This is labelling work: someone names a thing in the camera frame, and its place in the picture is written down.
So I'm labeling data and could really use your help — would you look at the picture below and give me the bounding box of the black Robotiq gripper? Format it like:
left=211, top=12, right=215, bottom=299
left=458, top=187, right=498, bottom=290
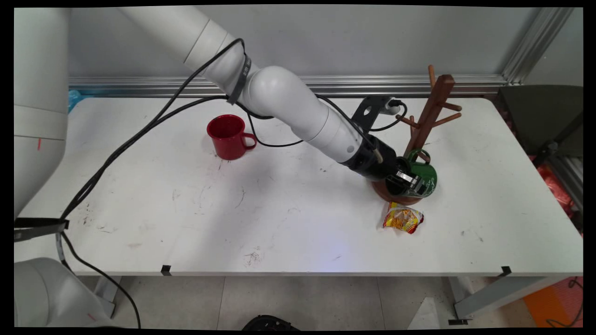
left=353, top=135, right=427, bottom=197

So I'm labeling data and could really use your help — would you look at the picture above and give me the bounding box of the green enamel mug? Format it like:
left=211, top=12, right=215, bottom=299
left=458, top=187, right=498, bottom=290
left=386, top=148, right=439, bottom=200

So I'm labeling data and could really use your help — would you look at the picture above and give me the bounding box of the yellow red snack packet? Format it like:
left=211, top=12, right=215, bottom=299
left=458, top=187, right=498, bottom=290
left=383, top=201, right=425, bottom=235

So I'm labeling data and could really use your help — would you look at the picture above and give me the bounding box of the brown wooden mug tree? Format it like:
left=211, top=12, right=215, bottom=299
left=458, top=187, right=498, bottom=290
left=371, top=65, right=463, bottom=206

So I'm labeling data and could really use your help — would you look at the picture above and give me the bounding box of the grey table leg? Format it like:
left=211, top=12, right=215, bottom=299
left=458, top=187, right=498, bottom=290
left=93, top=275, right=123, bottom=320
left=447, top=275, right=571, bottom=325

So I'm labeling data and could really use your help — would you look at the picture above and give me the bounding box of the red plastic bag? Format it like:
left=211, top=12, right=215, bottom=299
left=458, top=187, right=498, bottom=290
left=528, top=156, right=576, bottom=219

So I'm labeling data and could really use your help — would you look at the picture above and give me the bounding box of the dark grey chair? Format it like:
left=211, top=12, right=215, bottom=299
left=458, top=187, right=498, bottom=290
left=495, top=85, right=583, bottom=161

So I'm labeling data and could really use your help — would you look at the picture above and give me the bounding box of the red enamel mug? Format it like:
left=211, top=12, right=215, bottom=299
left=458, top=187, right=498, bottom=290
left=207, top=114, right=258, bottom=161

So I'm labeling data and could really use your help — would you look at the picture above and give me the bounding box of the orange floor mat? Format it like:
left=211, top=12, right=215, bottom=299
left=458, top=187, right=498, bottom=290
left=523, top=277, right=583, bottom=328

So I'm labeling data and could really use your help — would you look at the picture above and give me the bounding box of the black round floor object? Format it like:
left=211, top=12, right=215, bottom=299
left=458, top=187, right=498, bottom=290
left=242, top=315, right=301, bottom=331

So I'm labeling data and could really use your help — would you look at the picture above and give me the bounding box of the blue plastic bubble wrap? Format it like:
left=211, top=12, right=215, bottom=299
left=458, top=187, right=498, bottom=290
left=68, top=89, right=85, bottom=113

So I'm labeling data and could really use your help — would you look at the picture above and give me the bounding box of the short gripper cable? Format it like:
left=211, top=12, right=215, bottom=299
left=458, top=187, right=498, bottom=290
left=367, top=139, right=384, bottom=164

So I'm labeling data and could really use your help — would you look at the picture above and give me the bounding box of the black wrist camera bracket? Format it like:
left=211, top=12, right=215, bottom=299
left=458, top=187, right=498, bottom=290
left=351, top=95, right=394, bottom=136

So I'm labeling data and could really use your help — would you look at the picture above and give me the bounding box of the horizontal aluminium frame rail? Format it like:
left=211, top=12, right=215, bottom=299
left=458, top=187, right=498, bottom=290
left=68, top=74, right=509, bottom=98

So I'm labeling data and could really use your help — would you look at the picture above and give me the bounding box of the thin black camera cable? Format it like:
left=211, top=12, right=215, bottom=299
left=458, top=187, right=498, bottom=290
left=234, top=94, right=409, bottom=149

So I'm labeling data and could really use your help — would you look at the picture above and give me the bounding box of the aluminium side rail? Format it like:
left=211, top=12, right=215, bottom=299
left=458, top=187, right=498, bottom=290
left=546, top=154, right=583, bottom=212

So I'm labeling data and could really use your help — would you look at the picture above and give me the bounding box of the slanted aluminium frame post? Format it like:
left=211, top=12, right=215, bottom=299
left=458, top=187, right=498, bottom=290
left=501, top=7, right=576, bottom=87

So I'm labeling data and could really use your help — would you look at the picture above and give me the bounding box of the black cable on floor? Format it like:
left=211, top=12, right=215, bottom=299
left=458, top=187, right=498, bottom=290
left=545, top=277, right=583, bottom=328

